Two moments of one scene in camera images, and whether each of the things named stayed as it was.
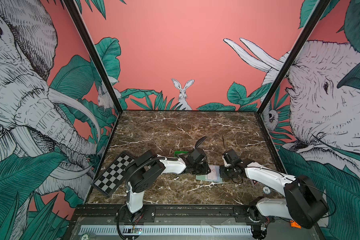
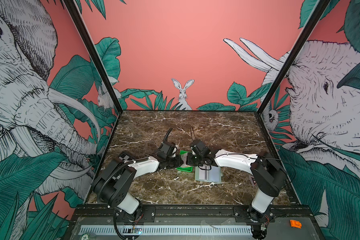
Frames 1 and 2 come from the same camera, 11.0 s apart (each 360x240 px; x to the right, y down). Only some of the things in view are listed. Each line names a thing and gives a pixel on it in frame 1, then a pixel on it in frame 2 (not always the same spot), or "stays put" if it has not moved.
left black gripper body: x=201 y=169 to x=173 y=162
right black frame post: x=313 y=21 stays put
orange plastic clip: x=294 y=224 stays put
